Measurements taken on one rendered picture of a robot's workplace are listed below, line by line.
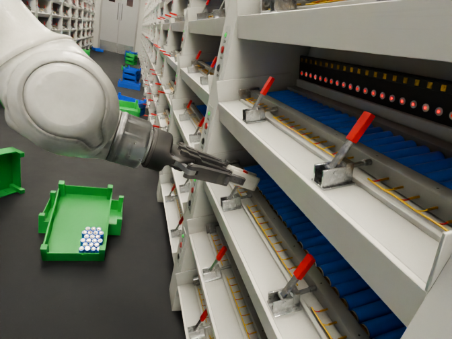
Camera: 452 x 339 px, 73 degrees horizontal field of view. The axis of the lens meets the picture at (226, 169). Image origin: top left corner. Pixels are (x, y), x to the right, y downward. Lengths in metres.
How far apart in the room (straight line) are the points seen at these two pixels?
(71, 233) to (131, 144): 0.82
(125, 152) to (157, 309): 0.68
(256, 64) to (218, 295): 0.54
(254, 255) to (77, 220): 0.92
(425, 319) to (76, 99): 0.34
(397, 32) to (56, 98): 0.31
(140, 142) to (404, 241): 0.40
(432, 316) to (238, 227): 0.40
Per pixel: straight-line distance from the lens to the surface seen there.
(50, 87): 0.33
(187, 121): 1.27
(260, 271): 0.51
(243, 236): 0.58
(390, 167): 0.37
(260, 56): 0.77
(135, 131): 0.53
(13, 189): 1.70
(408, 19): 0.32
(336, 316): 0.45
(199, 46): 1.44
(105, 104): 0.34
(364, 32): 0.36
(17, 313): 1.11
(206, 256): 0.82
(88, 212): 1.36
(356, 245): 0.31
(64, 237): 1.30
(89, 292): 1.14
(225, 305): 0.71
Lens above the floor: 0.80
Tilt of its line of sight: 21 degrees down
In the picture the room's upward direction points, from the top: 14 degrees clockwise
